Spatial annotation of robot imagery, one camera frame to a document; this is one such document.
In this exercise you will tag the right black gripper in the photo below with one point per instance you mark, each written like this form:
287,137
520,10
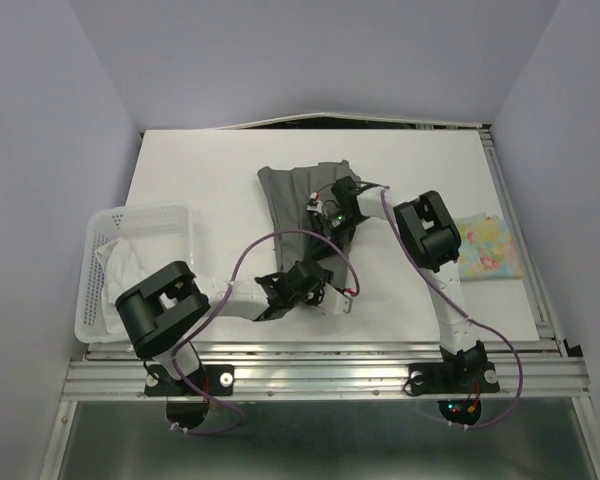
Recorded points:
326,231

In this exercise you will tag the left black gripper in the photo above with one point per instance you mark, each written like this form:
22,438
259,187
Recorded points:
316,297

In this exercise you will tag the grey skirt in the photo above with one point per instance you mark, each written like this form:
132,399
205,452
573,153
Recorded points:
286,193

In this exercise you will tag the floral pastel skirt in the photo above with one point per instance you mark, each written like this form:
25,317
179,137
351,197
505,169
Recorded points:
487,249

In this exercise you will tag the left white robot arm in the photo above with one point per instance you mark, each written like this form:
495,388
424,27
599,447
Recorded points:
161,312

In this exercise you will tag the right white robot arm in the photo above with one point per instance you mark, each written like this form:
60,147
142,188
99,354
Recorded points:
431,241

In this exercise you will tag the white plastic laundry basket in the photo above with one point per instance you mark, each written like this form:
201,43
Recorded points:
158,233

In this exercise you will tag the white skirt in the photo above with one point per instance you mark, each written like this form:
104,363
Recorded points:
122,270

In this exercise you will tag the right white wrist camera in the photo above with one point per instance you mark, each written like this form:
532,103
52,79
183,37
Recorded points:
315,206

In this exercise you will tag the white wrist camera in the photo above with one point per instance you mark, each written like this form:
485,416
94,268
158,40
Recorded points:
336,302
315,206

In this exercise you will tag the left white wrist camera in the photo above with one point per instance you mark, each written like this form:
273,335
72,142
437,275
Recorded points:
336,302

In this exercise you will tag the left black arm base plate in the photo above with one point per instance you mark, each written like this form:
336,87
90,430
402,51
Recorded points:
216,380

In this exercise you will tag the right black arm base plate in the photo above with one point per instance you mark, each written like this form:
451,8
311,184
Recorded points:
438,378

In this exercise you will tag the aluminium frame rail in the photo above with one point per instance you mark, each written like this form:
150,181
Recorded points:
322,372

